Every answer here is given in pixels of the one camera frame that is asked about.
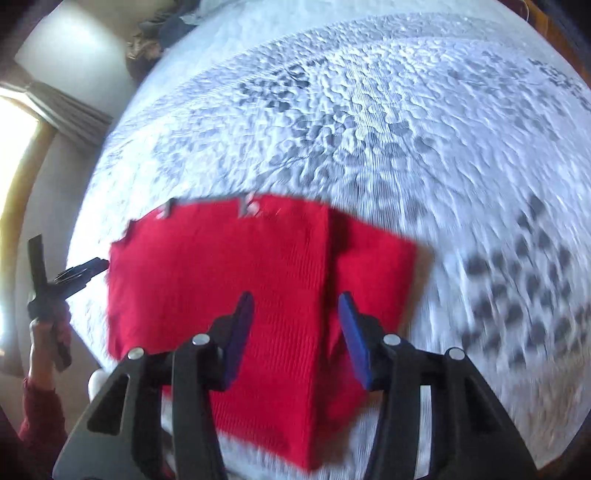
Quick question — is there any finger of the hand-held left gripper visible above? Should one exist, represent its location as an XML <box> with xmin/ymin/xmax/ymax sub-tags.
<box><xmin>27</xmin><ymin>234</ymin><xmax>49</xmax><ymax>294</ymax></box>
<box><xmin>54</xmin><ymin>257</ymin><xmax>110</xmax><ymax>296</ymax></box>

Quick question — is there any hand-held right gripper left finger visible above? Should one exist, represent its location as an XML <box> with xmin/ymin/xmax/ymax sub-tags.
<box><xmin>53</xmin><ymin>291</ymin><xmax>256</xmax><ymax>480</ymax></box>

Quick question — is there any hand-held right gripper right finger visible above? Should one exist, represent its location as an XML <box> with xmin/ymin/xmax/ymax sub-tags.
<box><xmin>338</xmin><ymin>292</ymin><xmax>539</xmax><ymax>480</ymax></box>

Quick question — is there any red knitted sweater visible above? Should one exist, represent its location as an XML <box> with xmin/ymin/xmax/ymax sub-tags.
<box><xmin>106</xmin><ymin>194</ymin><xmax>422</xmax><ymax>472</ymax></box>

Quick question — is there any pile of clothes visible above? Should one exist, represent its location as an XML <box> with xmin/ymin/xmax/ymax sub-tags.
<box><xmin>124</xmin><ymin>17</ymin><xmax>163</xmax><ymax>63</ymax></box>

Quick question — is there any person's left hand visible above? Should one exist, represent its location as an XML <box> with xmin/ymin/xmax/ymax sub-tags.
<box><xmin>28</xmin><ymin>302</ymin><xmax>72</xmax><ymax>377</ymax></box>

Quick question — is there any grey curtain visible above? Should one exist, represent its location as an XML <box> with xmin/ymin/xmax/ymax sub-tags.
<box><xmin>25</xmin><ymin>80</ymin><xmax>114</xmax><ymax>149</ymax></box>

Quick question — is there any grey patterned quilt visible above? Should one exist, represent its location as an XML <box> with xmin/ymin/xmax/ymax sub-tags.
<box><xmin>67</xmin><ymin>0</ymin><xmax>591</xmax><ymax>480</ymax></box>

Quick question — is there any dark blue garment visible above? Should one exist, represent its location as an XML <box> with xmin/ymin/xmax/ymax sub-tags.
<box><xmin>157</xmin><ymin>7</ymin><xmax>211</xmax><ymax>49</ymax></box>

